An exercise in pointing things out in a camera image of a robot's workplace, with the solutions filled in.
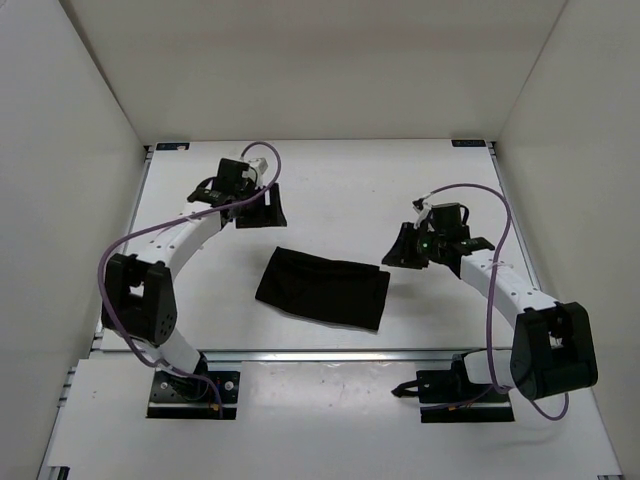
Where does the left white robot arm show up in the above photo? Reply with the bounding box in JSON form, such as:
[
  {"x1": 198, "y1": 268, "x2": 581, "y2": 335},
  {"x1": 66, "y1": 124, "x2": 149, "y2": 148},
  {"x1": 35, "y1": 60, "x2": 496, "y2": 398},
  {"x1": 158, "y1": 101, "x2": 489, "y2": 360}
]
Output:
[{"x1": 103, "y1": 157, "x2": 287, "y2": 398}]

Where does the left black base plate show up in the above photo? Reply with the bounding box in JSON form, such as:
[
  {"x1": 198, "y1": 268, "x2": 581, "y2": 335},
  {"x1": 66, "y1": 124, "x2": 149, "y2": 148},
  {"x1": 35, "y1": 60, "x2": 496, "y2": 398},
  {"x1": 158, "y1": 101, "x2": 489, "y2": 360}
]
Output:
[{"x1": 146, "y1": 370, "x2": 241, "y2": 421}]

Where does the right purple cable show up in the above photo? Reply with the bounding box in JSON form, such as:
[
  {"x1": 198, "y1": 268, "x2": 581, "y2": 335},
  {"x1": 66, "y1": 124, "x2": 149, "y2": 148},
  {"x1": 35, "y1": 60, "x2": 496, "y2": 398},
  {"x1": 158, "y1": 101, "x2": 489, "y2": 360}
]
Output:
[{"x1": 424, "y1": 183, "x2": 571, "y2": 421}]

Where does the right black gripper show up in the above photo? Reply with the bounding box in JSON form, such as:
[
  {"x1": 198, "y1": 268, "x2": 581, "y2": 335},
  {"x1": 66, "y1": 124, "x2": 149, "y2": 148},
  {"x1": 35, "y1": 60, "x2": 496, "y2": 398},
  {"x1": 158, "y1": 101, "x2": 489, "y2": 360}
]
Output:
[{"x1": 382, "y1": 223, "x2": 444, "y2": 270}]

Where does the purple cable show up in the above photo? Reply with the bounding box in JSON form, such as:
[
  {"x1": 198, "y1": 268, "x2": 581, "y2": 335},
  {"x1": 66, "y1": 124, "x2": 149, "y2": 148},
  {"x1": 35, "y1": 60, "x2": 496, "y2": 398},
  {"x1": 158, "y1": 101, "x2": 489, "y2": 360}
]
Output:
[
  {"x1": 424, "y1": 183, "x2": 571, "y2": 421},
  {"x1": 97, "y1": 141, "x2": 282, "y2": 371}
]

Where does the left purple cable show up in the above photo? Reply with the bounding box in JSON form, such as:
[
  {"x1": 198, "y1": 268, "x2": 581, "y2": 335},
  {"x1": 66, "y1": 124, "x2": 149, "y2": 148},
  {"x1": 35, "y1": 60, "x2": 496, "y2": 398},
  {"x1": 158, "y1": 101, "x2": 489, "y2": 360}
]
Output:
[{"x1": 97, "y1": 141, "x2": 282, "y2": 371}]

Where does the blue label sticker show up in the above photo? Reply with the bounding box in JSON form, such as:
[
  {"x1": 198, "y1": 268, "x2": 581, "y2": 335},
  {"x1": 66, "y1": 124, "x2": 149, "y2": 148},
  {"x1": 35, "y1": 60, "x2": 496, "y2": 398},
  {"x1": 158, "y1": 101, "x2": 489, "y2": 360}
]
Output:
[
  {"x1": 451, "y1": 139, "x2": 486, "y2": 148},
  {"x1": 155, "y1": 142, "x2": 190, "y2": 151}
]

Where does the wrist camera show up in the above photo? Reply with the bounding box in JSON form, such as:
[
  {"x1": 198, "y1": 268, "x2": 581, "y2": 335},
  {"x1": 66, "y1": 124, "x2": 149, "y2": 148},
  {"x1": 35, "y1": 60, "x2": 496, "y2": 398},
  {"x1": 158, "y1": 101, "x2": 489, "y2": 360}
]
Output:
[
  {"x1": 412, "y1": 196, "x2": 433, "y2": 228},
  {"x1": 243, "y1": 157, "x2": 269, "y2": 185}
]

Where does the black skirt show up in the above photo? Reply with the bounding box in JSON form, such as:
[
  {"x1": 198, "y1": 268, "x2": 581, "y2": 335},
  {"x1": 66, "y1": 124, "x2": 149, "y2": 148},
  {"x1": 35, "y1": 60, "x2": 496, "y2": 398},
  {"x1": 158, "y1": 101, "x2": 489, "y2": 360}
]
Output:
[{"x1": 255, "y1": 247, "x2": 390, "y2": 332}]

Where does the left blue label sticker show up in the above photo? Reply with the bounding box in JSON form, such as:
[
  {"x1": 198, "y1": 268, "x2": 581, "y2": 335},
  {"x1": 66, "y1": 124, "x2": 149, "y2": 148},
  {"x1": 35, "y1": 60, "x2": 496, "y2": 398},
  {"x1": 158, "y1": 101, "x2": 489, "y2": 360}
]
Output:
[{"x1": 155, "y1": 142, "x2": 190, "y2": 151}]

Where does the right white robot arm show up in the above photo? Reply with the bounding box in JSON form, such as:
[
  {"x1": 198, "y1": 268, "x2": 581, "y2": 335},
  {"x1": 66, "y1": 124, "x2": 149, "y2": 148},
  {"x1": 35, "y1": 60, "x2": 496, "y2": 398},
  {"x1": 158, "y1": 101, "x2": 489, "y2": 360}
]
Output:
[{"x1": 382, "y1": 203, "x2": 598, "y2": 401}]

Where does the right blue label sticker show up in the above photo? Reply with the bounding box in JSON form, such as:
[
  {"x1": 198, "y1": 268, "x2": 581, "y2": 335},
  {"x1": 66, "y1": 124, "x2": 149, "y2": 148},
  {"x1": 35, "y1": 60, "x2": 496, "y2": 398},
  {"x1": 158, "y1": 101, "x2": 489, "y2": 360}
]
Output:
[{"x1": 451, "y1": 139, "x2": 486, "y2": 148}]

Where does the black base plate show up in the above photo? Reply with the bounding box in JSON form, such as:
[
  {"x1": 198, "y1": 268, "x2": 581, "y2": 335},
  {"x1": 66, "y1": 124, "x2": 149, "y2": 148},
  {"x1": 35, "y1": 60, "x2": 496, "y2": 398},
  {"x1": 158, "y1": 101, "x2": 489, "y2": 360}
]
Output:
[
  {"x1": 146, "y1": 370, "x2": 241, "y2": 421},
  {"x1": 391, "y1": 355, "x2": 515, "y2": 424}
]

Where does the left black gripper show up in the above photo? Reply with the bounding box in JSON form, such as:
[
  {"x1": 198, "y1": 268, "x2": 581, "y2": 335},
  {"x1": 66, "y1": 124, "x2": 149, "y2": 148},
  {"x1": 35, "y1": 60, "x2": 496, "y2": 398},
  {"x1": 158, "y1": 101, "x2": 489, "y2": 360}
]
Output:
[{"x1": 237, "y1": 181, "x2": 288, "y2": 227}]

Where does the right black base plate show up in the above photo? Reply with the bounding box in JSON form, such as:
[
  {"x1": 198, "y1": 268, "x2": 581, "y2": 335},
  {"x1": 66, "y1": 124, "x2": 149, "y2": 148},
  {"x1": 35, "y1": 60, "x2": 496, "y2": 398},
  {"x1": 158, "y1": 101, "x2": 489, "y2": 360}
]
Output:
[{"x1": 391, "y1": 355, "x2": 515, "y2": 424}]

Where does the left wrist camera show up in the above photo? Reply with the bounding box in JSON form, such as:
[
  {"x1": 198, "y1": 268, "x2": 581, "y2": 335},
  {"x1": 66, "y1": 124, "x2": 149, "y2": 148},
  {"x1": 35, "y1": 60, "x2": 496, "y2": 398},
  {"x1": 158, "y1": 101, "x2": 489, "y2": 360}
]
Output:
[{"x1": 243, "y1": 157, "x2": 269, "y2": 185}]

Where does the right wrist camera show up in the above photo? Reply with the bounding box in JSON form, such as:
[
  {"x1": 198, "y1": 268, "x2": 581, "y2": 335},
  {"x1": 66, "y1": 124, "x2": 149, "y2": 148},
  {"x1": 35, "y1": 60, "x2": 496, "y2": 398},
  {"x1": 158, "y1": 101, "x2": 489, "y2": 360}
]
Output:
[{"x1": 412, "y1": 196, "x2": 433, "y2": 228}]

